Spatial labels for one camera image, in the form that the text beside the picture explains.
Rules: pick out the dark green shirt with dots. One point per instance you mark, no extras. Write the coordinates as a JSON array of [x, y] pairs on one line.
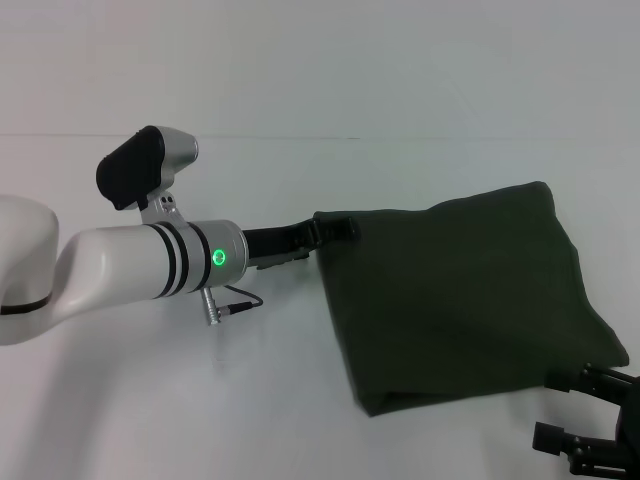
[[450, 300]]

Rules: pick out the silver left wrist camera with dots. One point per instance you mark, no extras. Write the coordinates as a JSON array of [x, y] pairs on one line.
[[145, 170]]

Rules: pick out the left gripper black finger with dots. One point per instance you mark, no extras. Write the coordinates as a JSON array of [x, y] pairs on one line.
[[337, 229]]

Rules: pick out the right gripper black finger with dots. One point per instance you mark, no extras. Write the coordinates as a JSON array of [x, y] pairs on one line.
[[590, 382], [560, 440]]

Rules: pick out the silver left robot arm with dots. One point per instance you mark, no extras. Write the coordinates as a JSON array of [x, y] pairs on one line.
[[100, 270]]

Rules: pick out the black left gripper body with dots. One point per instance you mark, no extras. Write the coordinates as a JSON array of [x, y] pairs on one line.
[[275, 242]]

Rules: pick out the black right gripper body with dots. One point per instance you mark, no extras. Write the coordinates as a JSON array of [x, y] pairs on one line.
[[631, 430]]

